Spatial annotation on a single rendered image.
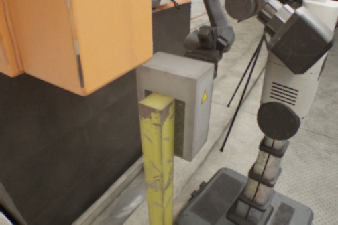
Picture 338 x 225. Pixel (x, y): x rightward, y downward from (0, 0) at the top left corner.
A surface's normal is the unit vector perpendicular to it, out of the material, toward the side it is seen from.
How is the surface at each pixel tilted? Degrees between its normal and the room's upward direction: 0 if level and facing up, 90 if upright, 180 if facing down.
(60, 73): 90
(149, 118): 90
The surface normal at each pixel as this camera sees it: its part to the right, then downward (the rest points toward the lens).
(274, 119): -0.64, 0.40
